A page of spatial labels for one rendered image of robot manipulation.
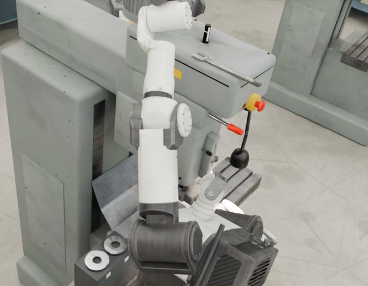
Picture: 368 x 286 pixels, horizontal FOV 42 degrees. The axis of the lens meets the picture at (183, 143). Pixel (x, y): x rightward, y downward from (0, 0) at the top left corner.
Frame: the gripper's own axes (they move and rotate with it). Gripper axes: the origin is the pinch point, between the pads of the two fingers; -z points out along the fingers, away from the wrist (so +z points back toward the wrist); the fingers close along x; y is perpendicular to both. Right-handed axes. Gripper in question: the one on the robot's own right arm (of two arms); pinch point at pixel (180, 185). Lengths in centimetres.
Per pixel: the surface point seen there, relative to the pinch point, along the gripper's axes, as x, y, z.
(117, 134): 11.9, -18.1, -26.8
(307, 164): -213, 124, -2
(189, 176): 8.1, -16.7, 8.0
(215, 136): 0.0, -33.8, 10.7
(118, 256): 38.8, 9.8, 2.3
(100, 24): 0, -53, -51
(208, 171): 0.5, -17.2, 11.9
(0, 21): -144, 108, -343
